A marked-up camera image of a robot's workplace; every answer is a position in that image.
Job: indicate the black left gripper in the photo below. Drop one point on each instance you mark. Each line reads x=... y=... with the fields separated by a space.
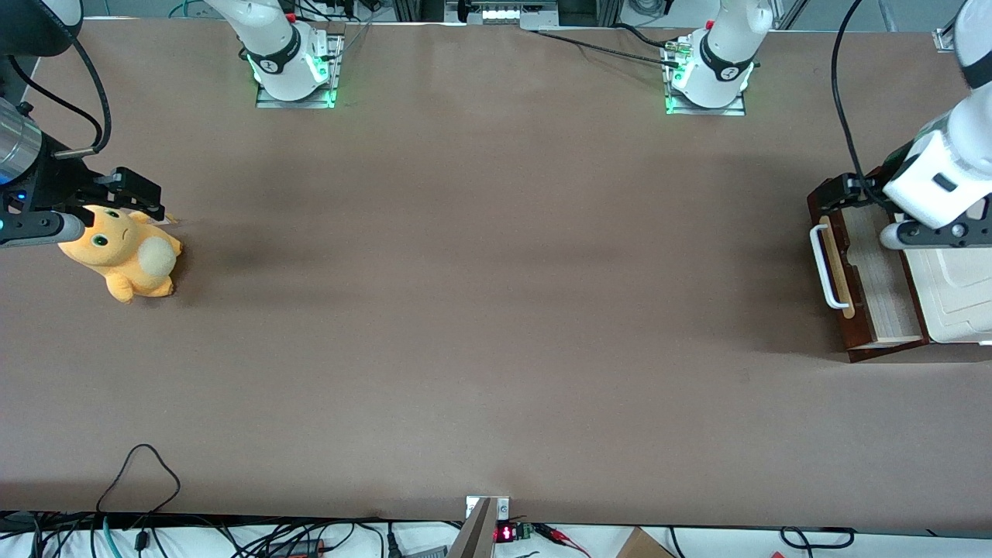
x=891 y=172

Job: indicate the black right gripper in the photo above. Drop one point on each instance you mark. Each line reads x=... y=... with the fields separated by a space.
x=63 y=184

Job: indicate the dark wooden drawer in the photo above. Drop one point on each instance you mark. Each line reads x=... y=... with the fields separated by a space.
x=883 y=271

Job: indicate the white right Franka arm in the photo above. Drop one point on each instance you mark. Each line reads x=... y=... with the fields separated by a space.
x=271 y=31

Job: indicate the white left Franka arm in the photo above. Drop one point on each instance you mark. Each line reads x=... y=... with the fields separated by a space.
x=725 y=39

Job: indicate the white drawer cabinet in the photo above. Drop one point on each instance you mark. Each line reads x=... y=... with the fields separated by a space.
x=961 y=294

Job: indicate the plush toy paper tag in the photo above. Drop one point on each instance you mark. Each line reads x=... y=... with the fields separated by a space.
x=169 y=219

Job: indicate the orange plush toy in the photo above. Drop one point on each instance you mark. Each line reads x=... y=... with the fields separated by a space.
x=124 y=263

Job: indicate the bright light device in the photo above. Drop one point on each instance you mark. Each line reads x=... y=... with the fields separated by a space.
x=500 y=14

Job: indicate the brown cardboard box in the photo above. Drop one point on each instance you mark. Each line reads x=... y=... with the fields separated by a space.
x=643 y=546

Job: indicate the red clip leads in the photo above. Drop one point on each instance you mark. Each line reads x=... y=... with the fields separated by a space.
x=554 y=533

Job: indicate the red digit display module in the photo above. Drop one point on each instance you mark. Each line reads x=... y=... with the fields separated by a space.
x=505 y=533

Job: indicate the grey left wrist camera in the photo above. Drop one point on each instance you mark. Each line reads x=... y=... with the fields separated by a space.
x=899 y=236

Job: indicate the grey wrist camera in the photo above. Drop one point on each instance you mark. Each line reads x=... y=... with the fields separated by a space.
x=39 y=227
x=899 y=236

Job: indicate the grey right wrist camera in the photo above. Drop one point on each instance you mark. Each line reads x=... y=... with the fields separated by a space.
x=39 y=227

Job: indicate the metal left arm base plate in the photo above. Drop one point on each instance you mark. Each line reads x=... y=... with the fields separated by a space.
x=705 y=111

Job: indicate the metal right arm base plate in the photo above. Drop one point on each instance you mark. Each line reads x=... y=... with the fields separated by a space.
x=294 y=103

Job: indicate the aluminium frame profile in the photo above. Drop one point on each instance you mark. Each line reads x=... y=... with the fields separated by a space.
x=945 y=40

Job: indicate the silver mounting bracket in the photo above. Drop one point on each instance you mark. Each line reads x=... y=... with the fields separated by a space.
x=504 y=509

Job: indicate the grey camera post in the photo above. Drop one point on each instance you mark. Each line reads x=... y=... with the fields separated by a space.
x=474 y=535

